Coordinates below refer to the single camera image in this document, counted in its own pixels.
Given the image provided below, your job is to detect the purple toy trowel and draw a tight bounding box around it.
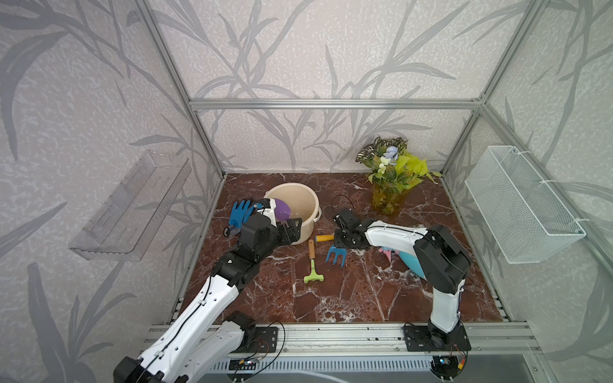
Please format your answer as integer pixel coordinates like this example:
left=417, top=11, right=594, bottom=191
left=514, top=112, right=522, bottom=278
left=275, top=199, right=291, bottom=222

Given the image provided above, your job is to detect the blue toy hand fork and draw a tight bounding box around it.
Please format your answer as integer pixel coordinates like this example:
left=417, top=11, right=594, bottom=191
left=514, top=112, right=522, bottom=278
left=326, top=246, right=347, bottom=267

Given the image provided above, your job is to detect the yellow toy shovel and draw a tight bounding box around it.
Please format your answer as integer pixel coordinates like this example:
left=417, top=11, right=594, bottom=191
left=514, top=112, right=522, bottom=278
left=315, top=235, right=335, bottom=243

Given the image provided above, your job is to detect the green wooden-handled toy rake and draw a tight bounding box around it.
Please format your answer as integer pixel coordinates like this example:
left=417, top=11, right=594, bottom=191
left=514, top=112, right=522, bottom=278
left=303, top=239, right=324, bottom=284

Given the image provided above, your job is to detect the teal pink spray bottle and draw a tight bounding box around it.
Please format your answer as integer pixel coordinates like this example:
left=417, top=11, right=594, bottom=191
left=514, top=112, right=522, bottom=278
left=378, top=247, right=426, bottom=280

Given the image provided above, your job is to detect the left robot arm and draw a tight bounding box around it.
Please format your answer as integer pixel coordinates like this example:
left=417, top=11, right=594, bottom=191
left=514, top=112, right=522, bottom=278
left=113, top=212, right=302, bottom=382

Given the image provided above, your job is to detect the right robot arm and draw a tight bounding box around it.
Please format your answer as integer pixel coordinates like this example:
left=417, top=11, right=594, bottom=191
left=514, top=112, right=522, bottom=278
left=333, top=208, right=472, bottom=334

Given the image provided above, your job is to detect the blue gardening glove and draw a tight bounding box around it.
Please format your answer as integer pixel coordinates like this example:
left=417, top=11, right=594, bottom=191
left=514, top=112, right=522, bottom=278
left=223, top=200, right=255, bottom=237

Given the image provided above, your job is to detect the cream plastic bucket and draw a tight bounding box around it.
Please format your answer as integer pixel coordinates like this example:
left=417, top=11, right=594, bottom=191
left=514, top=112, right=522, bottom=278
left=264, top=183, right=322, bottom=245

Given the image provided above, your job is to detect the artificial plant in vase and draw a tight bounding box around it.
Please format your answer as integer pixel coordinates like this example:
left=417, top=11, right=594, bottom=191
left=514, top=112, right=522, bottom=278
left=355, top=137, right=442, bottom=216

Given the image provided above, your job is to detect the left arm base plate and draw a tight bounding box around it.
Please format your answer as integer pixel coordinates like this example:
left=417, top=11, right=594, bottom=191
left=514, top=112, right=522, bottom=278
left=232, top=326, right=279, bottom=354

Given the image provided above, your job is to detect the aluminium mounting rail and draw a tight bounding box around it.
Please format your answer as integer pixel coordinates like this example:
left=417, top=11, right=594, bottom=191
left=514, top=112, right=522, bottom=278
left=263, top=322, right=542, bottom=357

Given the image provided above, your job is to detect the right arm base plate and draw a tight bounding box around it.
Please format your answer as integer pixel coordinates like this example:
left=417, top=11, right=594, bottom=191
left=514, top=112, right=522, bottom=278
left=402, top=322, right=472, bottom=353

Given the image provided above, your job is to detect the clear plastic wall shelf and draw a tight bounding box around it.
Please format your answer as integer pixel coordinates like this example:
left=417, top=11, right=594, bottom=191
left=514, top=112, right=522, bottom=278
left=69, top=150, right=192, bottom=262

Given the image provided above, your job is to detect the white wire mesh basket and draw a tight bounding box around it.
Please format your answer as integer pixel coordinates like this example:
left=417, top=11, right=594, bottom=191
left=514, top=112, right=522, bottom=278
left=465, top=145, right=586, bottom=264

